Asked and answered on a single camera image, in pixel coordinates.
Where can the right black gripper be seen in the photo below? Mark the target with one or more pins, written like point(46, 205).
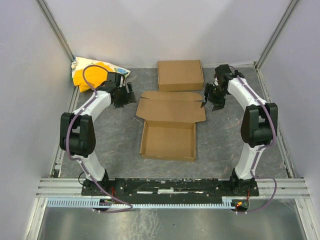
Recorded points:
point(216, 96)

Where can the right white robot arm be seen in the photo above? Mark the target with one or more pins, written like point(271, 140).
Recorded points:
point(260, 120)

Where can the yellow cloth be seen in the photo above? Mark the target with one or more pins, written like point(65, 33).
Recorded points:
point(94, 75)

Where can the left aluminium corner post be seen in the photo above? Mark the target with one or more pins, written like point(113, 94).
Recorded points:
point(47, 13)

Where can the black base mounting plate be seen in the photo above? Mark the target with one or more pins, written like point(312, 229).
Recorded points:
point(179, 191)

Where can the folded cardboard box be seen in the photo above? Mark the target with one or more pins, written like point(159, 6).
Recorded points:
point(180, 75)

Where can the cardboard box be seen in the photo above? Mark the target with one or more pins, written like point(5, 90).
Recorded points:
point(180, 75)
point(170, 118)

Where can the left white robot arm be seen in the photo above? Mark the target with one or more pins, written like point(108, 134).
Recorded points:
point(77, 133)

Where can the right aluminium corner post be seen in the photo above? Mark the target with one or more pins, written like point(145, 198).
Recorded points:
point(276, 33)

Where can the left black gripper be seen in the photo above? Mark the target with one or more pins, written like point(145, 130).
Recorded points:
point(122, 96)

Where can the aluminium corner post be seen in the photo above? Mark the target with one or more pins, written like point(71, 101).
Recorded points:
point(276, 33)
point(47, 13)

